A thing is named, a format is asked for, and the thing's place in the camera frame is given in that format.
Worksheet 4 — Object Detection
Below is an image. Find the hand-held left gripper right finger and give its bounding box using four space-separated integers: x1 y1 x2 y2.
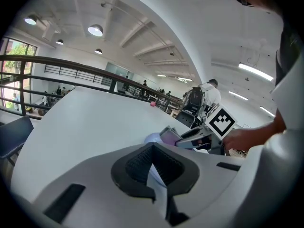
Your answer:
152 142 200 227

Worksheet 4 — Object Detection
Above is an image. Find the crowd of people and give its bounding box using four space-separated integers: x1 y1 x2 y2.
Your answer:
40 84 76 105

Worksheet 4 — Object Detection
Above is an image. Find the person's black shirt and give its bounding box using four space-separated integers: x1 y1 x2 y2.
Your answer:
275 18 304 86

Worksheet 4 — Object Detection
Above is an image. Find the long ceiling light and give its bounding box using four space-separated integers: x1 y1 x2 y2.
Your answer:
228 90 249 101
238 62 274 82

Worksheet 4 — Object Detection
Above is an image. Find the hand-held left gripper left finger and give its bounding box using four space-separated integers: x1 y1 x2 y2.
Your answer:
111 142 157 203

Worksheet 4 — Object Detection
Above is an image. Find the blue chair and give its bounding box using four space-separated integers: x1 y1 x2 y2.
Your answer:
0 115 34 167

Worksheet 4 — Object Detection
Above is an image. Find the black metal railing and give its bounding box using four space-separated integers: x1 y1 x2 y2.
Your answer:
44 64 114 86

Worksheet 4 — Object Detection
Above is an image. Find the black backpack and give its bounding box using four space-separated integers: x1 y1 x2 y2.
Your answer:
186 86 205 113

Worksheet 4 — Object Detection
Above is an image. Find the wooden handrail black railing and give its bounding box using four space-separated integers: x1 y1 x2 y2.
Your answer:
0 55 183 121

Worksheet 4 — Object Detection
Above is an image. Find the grey office chair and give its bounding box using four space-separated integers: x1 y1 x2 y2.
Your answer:
175 110 202 129

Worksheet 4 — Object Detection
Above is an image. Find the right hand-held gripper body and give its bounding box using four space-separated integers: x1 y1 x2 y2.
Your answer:
177 103 238 156

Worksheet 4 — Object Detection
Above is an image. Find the purple grey cloth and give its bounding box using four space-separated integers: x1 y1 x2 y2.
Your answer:
159 125 202 148

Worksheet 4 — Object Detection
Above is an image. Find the large window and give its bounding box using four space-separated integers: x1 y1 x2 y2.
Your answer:
0 38 38 111

